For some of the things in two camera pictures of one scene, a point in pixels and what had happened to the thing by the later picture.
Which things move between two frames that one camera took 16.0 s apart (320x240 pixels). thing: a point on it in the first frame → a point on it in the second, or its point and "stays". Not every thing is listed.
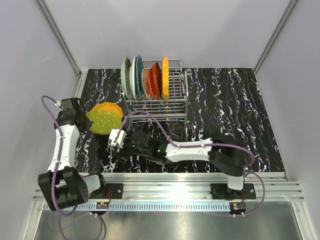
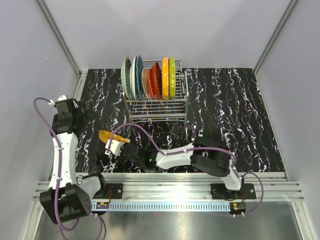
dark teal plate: x=139 y=75 stays
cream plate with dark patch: x=144 y=78 stays
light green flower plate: x=126 y=74 stays
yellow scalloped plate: x=165 y=78 stays
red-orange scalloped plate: x=150 y=83 stays
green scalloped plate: x=104 y=121 → x=172 y=78
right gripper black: x=123 y=150 → x=121 y=154
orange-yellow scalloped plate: x=109 y=106 → x=105 y=135
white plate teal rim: x=132 y=77 stays
